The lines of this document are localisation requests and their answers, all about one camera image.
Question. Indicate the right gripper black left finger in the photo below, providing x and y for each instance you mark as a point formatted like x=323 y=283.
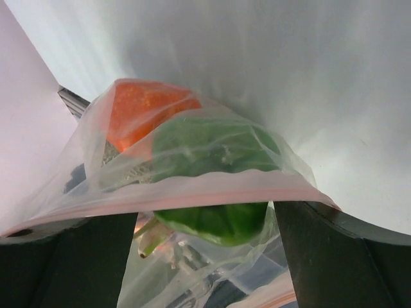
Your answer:
x=73 y=263

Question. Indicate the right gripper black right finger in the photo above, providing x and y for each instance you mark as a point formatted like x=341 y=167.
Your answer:
x=337 y=260

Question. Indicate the orange fake pumpkin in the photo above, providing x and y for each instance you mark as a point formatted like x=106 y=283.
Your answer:
x=139 y=107

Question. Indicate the green netted fake melon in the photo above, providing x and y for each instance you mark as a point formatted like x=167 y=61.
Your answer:
x=119 y=171

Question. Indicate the green fake bell pepper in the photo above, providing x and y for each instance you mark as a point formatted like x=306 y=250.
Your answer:
x=215 y=159

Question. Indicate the clear zip top bag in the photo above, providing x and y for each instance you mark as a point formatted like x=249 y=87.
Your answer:
x=160 y=198

